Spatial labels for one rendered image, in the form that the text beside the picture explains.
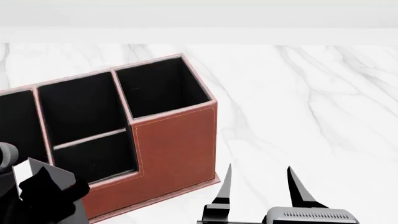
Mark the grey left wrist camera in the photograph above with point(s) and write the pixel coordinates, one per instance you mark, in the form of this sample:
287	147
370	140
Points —
8	152

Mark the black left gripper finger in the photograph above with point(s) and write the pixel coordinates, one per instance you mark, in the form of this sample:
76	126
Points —
7	186
53	189

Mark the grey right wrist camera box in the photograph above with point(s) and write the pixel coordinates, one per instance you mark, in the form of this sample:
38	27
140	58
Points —
311	215

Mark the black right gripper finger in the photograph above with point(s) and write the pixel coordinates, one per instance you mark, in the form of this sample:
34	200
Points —
298	196
225	193

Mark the brown leather desk caddy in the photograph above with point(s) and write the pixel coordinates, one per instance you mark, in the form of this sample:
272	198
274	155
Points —
174	149

